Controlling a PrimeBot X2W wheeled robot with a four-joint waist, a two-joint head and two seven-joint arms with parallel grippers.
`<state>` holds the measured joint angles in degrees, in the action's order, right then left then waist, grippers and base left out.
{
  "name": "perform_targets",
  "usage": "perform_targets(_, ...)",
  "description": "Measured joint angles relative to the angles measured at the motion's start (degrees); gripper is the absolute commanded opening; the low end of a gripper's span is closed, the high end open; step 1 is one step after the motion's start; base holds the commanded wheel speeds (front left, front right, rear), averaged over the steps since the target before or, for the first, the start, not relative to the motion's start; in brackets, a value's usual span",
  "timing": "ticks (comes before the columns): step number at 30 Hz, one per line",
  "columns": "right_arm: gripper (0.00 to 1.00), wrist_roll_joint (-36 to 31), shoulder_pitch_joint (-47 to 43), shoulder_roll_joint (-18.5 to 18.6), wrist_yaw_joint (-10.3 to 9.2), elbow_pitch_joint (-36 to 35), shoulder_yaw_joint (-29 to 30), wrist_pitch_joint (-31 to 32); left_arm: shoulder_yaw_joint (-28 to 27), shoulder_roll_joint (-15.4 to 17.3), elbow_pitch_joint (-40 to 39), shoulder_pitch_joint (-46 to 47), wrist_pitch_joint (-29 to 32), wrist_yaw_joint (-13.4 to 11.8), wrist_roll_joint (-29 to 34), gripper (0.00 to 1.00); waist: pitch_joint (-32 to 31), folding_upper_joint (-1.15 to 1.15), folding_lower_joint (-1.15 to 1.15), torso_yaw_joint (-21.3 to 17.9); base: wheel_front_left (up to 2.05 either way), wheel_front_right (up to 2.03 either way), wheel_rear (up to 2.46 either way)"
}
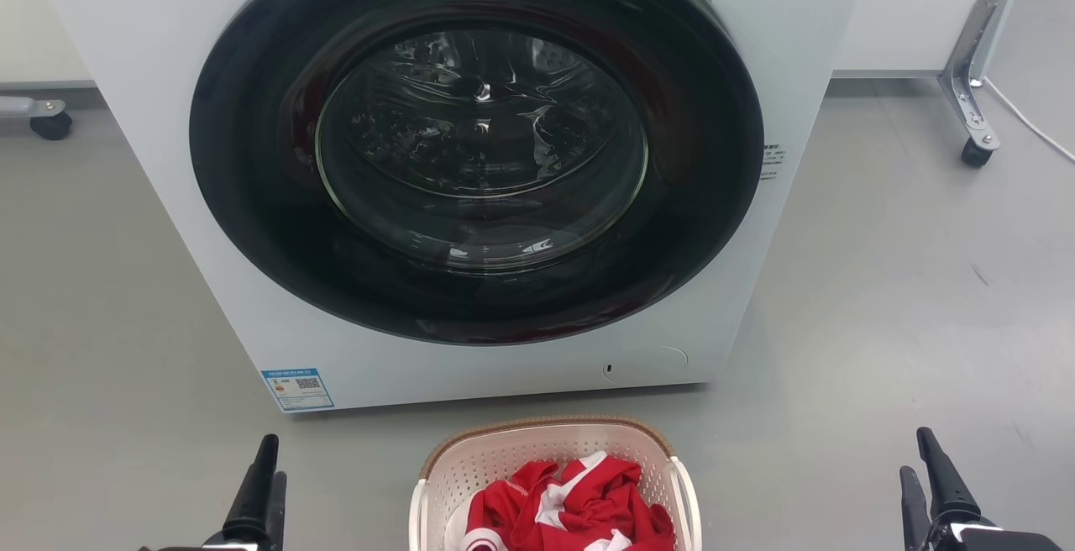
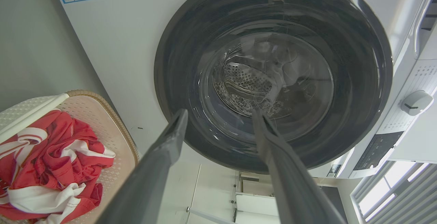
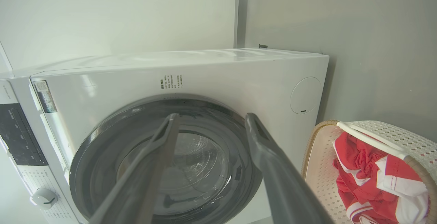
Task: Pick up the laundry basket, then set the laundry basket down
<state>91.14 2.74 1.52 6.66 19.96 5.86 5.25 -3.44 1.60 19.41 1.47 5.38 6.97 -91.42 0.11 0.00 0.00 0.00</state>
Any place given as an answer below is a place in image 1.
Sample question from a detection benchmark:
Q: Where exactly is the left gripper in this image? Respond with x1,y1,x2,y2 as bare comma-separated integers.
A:
202,434,288,551

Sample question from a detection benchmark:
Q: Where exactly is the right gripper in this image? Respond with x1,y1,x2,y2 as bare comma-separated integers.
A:
899,427,1063,551

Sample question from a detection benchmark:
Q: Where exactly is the cream perforated laundry basket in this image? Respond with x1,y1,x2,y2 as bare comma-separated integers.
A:
409,415,703,551

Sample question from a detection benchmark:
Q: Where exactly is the blue energy label sticker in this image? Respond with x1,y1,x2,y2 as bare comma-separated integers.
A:
260,368,335,412

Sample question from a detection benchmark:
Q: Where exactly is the round black glass washer door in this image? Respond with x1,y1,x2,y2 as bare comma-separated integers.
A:
189,0,765,346

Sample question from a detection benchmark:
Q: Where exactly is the white front-load washing machine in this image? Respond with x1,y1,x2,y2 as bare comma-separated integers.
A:
34,0,874,413

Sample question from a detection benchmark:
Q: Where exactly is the red and white clothing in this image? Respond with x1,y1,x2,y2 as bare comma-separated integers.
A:
445,450,677,551

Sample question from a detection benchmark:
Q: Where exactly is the grey metal stand leg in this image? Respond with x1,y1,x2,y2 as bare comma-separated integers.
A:
938,0,1036,151
0,96,66,120

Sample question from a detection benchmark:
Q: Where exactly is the white partition panel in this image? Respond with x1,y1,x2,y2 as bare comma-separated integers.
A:
0,0,93,86
831,0,1021,80

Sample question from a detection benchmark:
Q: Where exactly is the thin white cable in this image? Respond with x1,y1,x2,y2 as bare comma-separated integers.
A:
983,76,1075,164

